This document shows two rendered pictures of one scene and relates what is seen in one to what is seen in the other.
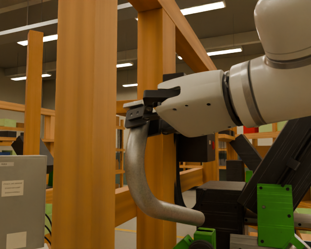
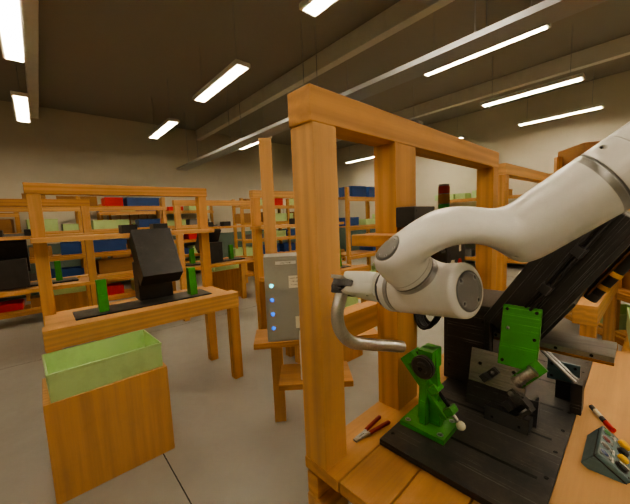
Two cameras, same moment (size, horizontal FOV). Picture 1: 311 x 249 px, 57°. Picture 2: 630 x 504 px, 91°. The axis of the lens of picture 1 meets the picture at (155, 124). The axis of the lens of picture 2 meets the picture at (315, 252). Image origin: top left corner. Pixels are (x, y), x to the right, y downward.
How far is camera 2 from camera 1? 37 cm
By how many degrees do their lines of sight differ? 28
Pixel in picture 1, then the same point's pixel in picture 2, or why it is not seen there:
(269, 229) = (510, 349)
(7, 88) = not seen: hidden behind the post
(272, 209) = (516, 331)
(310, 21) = (395, 277)
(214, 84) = (369, 284)
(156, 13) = (390, 148)
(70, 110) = (305, 267)
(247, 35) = (599, 50)
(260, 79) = (390, 290)
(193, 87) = (358, 283)
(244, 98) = (383, 298)
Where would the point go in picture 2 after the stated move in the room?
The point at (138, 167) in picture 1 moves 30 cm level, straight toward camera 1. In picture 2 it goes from (338, 320) to (272, 388)
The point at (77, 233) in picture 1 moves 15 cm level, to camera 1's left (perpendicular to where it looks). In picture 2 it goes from (314, 348) to (269, 341)
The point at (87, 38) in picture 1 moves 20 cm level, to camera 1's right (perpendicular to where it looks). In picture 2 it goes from (312, 217) to (388, 213)
